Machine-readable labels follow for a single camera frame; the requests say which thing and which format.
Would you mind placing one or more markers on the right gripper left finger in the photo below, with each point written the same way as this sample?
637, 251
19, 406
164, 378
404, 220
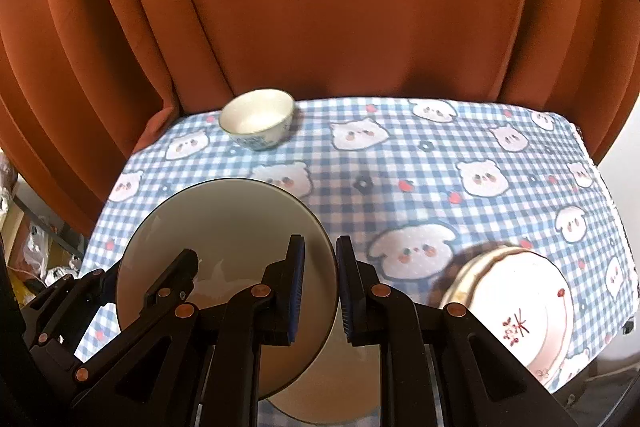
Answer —
265, 314

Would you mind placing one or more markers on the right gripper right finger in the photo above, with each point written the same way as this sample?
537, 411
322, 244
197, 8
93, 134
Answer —
437, 366

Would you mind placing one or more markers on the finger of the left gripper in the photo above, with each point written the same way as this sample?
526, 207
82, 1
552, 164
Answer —
64, 310
152, 373

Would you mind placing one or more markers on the orange curtain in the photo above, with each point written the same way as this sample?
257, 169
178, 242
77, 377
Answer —
86, 83

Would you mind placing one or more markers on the blue checkered cartoon tablecloth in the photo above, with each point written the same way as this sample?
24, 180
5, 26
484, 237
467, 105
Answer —
421, 187

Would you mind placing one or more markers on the blue floral bowl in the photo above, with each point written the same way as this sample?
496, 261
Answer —
341, 385

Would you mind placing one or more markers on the red-rimmed small plate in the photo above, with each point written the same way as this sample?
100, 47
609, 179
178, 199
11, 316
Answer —
525, 301

